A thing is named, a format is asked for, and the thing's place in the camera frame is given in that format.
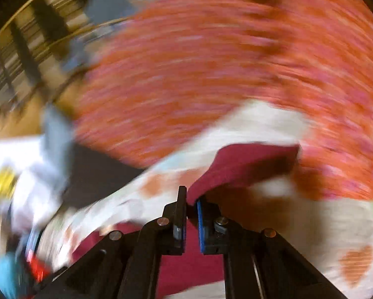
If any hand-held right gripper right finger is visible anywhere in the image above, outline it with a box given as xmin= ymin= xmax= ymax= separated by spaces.
xmin=196 ymin=194 xmax=350 ymax=299

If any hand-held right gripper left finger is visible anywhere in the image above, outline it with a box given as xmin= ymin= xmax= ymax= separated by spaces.
xmin=33 ymin=186 xmax=187 ymax=299

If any maroon small garment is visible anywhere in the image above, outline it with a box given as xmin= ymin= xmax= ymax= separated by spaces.
xmin=71 ymin=143 xmax=301 ymax=297

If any dark cloth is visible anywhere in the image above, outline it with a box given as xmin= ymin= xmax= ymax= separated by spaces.
xmin=62 ymin=145 xmax=147 ymax=210

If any white heart-print blanket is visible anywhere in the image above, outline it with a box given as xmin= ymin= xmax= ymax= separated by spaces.
xmin=37 ymin=99 xmax=373 ymax=299

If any red packet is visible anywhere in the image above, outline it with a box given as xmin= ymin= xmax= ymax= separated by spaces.
xmin=27 ymin=252 xmax=53 ymax=283

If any blue striped packet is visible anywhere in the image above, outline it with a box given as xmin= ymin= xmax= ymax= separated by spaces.
xmin=27 ymin=221 xmax=44 ymax=253

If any orange patterned bedsheet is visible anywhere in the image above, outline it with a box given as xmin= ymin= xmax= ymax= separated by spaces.
xmin=70 ymin=0 xmax=373 ymax=200

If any white and yellow plastic bag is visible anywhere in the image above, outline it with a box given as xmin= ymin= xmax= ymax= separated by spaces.
xmin=0 ymin=105 xmax=77 ymax=229

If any light blue object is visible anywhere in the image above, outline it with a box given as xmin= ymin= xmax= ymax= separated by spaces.
xmin=0 ymin=255 xmax=22 ymax=297

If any wooden slatted furniture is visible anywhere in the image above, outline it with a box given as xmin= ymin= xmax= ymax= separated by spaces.
xmin=0 ymin=0 xmax=137 ymax=139

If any grey cloth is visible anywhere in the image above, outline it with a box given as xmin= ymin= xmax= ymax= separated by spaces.
xmin=61 ymin=0 xmax=206 ymax=73

